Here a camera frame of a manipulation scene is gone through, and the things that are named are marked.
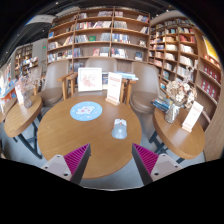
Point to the dark upright book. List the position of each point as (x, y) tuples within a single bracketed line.
[(105, 79)]

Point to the small white table sign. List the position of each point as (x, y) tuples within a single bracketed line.
[(19, 95), (192, 116)]

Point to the white sign on wooden base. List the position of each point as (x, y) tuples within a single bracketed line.
[(114, 87)]

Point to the wide wooden bookshelf unit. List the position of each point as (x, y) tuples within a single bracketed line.
[(100, 33)]

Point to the round wooden side table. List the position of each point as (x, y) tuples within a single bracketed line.
[(180, 136), (23, 115)]

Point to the white hanging ceiling panel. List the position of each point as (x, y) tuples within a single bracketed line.
[(41, 19)]

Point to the round blue mouse pad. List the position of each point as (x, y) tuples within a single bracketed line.
[(86, 111)]

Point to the white framed flower picture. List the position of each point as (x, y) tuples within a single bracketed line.
[(89, 79)]

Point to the grey computer mouse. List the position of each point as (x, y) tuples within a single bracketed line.
[(119, 129)]

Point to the curved wooden bookshelf unit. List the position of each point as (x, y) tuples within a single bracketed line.
[(180, 50)]

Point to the colourful book display stand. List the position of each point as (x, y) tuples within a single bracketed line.
[(6, 90)]

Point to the glass vase with dried flowers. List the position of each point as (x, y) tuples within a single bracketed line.
[(178, 96)]

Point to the stack of light blue books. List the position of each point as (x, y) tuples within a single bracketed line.
[(126, 76)]

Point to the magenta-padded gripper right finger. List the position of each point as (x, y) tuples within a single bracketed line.
[(148, 160)]

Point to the distant wooden bookshelf unit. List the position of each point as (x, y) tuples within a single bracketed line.
[(23, 60)]

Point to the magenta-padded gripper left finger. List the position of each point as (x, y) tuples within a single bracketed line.
[(75, 160)]

